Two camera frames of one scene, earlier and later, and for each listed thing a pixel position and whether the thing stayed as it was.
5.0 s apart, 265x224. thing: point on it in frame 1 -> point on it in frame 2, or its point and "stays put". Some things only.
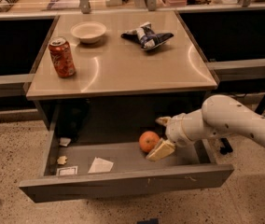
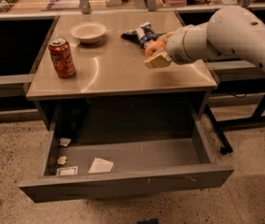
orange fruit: x=148 y=140 -> x=153 y=48
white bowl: x=89 y=32 stays put
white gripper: x=176 y=133 -> x=178 y=48
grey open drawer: x=75 y=170 stays put
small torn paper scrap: x=62 y=160 stays put
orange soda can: x=62 y=58 stays put
